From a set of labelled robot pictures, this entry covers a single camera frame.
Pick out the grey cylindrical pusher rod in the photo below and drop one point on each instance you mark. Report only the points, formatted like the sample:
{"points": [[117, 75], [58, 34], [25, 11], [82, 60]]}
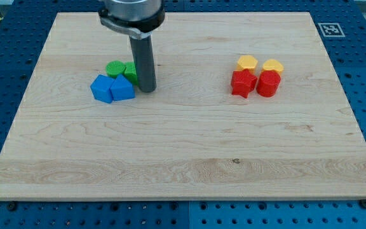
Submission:
{"points": [[143, 58]]}

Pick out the green star block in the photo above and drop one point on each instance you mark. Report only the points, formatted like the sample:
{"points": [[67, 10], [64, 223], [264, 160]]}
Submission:
{"points": [[130, 73]]}

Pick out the red star block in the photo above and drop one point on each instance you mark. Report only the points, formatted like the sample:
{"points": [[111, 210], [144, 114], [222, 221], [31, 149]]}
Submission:
{"points": [[242, 83]]}

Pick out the green circle block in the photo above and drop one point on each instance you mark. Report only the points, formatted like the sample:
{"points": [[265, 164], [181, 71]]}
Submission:
{"points": [[115, 68]]}

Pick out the blue triangle block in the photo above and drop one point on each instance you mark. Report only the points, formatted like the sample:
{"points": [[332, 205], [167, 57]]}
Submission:
{"points": [[122, 89]]}

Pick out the blue cube block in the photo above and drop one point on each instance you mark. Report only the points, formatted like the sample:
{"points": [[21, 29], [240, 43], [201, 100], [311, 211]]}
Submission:
{"points": [[101, 88]]}

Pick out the wooden board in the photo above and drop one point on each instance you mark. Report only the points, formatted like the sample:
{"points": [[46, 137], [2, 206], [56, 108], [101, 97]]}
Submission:
{"points": [[190, 139]]}

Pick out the yellow pentagon block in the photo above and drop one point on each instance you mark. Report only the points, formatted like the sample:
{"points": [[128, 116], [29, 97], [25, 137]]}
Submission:
{"points": [[247, 62]]}

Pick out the yellow heart block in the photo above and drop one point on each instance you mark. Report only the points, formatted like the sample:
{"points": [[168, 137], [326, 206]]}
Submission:
{"points": [[273, 65]]}

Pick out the red cylinder block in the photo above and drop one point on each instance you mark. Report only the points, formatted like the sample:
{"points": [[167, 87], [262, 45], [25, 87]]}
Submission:
{"points": [[268, 83]]}

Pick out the white fiducial marker tag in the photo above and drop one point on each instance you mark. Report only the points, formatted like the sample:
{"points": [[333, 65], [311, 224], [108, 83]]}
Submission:
{"points": [[331, 30]]}

